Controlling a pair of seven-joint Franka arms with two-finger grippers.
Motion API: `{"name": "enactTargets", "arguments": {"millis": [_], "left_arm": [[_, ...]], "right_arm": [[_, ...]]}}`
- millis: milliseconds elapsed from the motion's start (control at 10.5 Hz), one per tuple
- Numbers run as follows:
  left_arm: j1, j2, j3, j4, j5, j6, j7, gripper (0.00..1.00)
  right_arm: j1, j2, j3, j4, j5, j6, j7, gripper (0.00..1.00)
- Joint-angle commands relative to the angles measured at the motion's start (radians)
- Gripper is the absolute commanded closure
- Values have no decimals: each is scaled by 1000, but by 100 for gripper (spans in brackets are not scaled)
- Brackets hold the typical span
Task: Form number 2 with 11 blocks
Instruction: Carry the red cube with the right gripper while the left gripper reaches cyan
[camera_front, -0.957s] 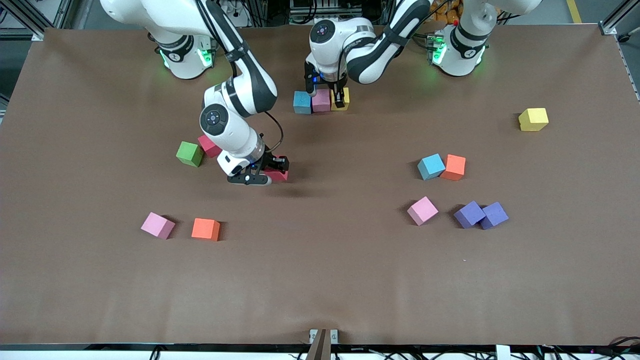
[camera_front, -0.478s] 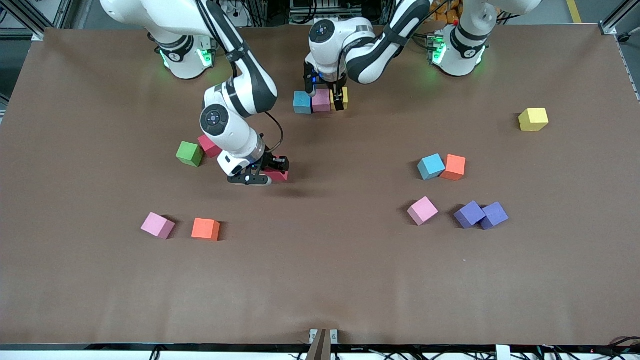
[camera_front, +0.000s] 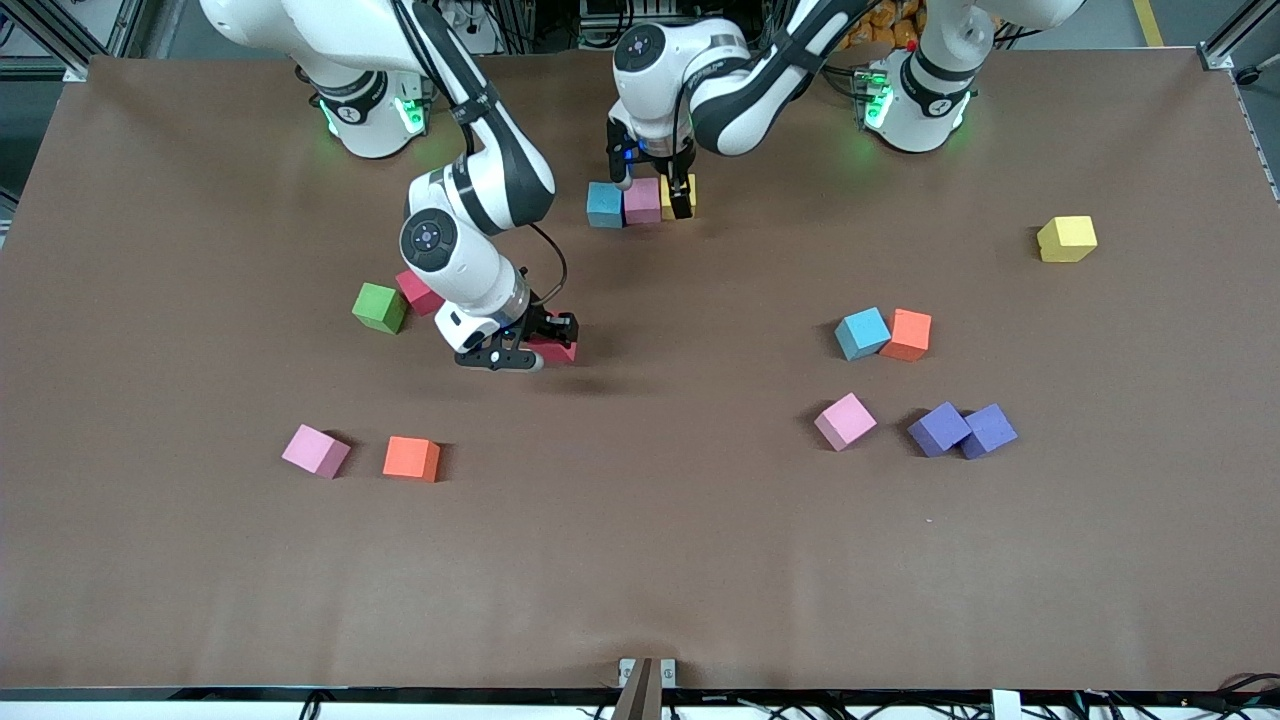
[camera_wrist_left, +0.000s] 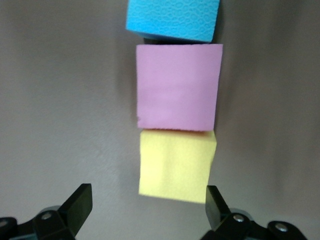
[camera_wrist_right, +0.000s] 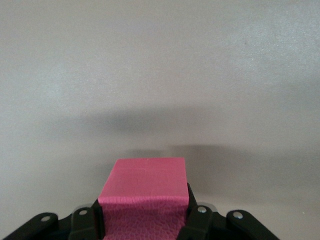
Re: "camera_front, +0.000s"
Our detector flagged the blue foam cube with scribble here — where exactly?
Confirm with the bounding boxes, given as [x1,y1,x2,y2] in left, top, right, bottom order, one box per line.
[586,181,625,230]

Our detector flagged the orange foam cube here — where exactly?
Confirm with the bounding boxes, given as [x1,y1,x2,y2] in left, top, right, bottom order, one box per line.
[382,436,442,483]
[880,308,934,362]

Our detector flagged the pink foam cube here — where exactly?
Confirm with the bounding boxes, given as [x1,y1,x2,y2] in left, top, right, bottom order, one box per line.
[813,392,878,452]
[622,177,663,225]
[281,424,352,480]

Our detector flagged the green foam cube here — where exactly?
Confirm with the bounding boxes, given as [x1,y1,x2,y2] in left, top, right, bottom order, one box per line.
[351,282,408,334]

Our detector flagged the brown table cover mat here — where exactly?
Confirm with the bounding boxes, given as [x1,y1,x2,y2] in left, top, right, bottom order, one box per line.
[0,50,1280,693]

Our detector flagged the orange mesh bags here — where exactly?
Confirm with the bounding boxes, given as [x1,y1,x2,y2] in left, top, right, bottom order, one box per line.
[840,0,926,51]

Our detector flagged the purple foam cube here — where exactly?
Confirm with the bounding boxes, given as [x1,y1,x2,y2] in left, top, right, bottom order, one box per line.
[907,401,972,458]
[960,403,1019,461]

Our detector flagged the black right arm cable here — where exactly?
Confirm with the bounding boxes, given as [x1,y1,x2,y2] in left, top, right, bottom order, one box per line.
[526,220,569,309]

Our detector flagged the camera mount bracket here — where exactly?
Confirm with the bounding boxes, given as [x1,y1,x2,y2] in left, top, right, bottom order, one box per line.
[612,656,679,720]

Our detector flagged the aluminium frame profile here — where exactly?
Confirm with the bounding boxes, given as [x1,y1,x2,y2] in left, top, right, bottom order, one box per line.
[1198,0,1280,71]
[100,0,151,59]

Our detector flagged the aluminium table side rail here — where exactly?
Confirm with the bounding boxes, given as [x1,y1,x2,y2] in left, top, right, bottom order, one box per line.
[1228,55,1280,206]

